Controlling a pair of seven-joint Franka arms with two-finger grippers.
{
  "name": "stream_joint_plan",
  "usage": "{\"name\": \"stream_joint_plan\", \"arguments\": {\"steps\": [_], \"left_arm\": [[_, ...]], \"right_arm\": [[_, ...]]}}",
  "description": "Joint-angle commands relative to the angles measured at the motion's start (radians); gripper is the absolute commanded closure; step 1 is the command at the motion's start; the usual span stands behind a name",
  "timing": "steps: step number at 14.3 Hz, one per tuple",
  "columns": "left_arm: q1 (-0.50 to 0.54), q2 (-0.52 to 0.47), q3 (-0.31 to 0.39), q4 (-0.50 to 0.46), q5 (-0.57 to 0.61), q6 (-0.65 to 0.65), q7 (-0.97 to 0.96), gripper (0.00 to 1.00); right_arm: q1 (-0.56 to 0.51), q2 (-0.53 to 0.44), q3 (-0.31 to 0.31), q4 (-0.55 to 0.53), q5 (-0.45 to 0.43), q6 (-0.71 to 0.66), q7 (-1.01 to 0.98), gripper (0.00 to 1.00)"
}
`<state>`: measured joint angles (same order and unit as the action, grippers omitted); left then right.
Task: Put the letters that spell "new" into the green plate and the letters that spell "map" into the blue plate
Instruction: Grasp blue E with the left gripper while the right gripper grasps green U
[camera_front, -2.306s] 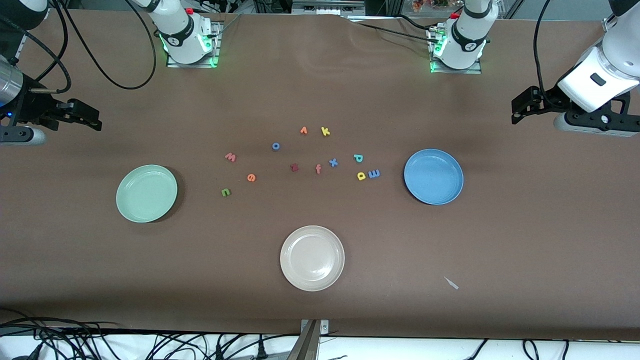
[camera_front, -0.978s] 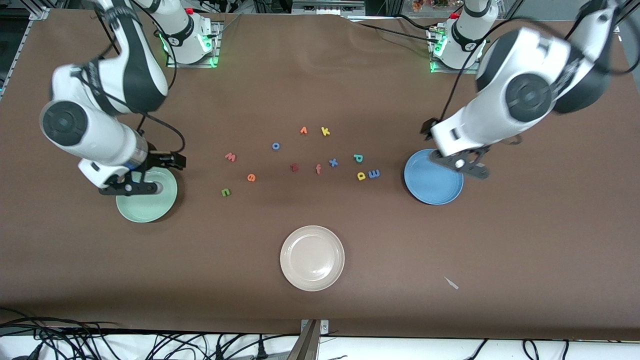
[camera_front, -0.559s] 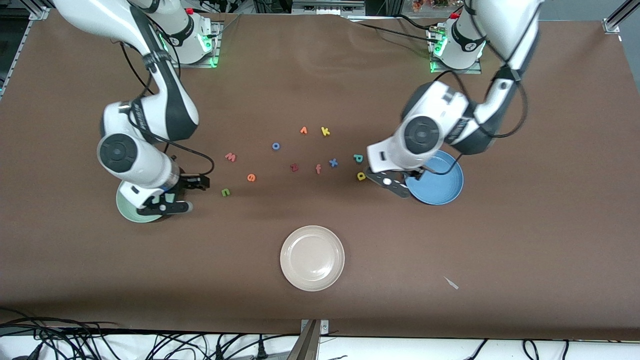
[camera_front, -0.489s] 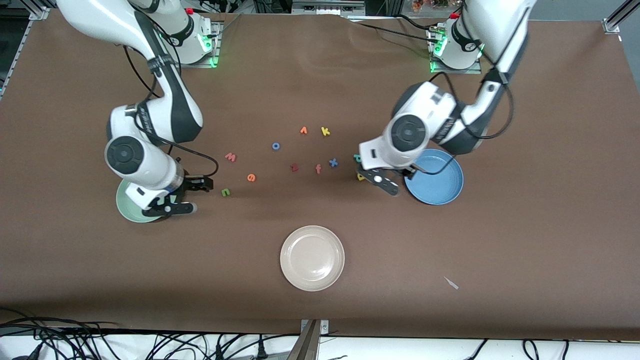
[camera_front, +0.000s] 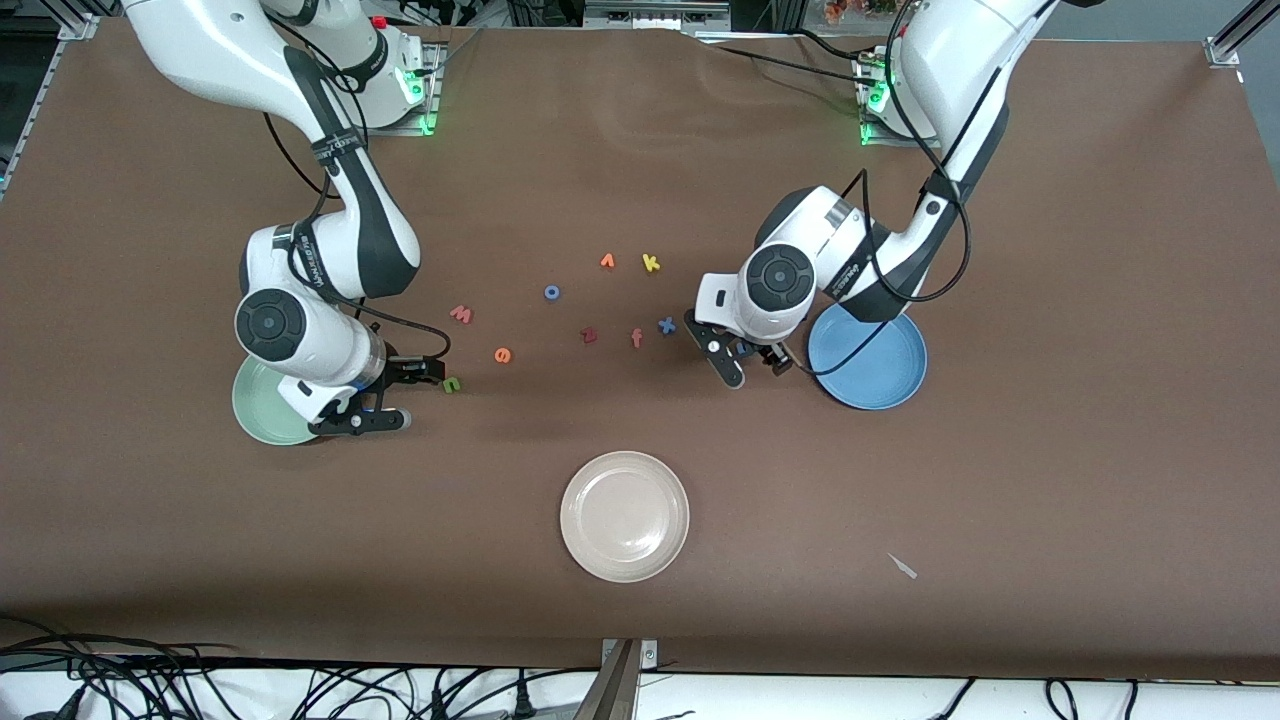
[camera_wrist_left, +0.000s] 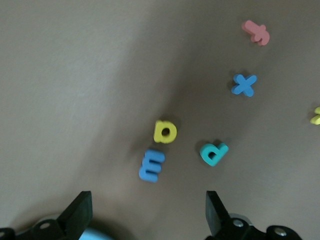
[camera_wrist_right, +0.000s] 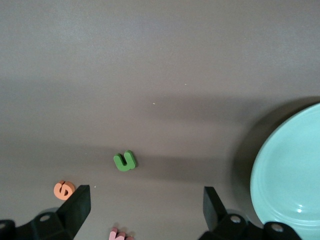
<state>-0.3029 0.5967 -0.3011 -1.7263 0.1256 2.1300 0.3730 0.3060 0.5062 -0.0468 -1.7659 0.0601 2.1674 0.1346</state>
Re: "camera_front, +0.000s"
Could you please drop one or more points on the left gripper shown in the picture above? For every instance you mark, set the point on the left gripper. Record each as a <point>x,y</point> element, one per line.
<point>772,354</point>

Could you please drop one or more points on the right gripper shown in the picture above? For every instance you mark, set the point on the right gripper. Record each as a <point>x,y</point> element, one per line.
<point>402,369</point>

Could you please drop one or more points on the pink foam letter w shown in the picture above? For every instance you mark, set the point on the pink foam letter w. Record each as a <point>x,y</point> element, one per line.
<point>461,314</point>

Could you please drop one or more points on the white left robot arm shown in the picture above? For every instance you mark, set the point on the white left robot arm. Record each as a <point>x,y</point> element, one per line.
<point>950,60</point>

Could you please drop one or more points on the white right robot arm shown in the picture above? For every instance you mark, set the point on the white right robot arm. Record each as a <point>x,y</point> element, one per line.
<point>200,50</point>

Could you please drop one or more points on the blue plate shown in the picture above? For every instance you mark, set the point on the blue plate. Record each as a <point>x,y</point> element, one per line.
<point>880,370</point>

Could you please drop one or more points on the green plate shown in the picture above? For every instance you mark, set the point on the green plate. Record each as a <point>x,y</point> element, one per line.
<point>255,412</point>

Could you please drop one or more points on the beige plate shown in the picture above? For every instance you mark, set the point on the beige plate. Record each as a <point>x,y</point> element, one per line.
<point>625,517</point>

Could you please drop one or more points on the small white paper scrap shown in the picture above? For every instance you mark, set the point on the small white paper scrap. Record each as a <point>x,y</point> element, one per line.
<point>902,566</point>

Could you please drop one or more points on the metal table edge bracket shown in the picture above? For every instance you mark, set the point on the metal table edge bracket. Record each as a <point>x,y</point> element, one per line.
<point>620,680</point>

